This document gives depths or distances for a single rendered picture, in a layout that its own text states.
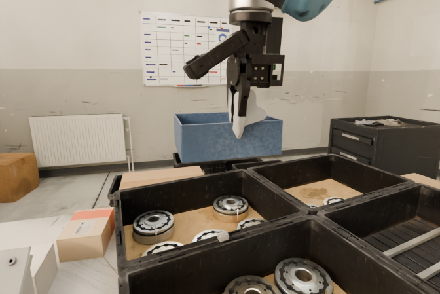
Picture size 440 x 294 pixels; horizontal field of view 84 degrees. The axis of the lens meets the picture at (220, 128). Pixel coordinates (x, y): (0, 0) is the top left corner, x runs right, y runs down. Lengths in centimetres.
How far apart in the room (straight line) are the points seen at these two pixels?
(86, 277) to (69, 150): 275
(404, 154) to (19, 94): 379
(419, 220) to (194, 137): 70
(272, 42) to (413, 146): 179
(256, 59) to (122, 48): 302
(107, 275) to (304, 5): 77
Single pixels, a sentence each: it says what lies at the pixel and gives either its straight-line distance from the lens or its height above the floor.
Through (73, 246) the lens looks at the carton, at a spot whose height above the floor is 75.
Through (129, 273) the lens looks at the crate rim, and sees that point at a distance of 46.
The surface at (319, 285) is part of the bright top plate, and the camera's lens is 54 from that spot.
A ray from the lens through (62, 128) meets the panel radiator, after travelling 345.
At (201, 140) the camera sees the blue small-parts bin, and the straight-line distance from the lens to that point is 44.
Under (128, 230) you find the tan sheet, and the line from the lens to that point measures 74.
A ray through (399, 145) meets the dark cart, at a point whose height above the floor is 77.
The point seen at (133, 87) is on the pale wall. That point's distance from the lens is 335.
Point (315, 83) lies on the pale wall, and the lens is 413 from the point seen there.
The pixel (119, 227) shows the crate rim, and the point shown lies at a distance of 56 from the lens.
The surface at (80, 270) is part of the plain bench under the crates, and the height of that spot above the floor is 70.
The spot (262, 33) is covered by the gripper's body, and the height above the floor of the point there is 129.
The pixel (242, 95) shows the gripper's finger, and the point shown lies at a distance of 40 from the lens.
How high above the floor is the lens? 122
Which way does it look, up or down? 12 degrees down
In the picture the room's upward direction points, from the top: straight up
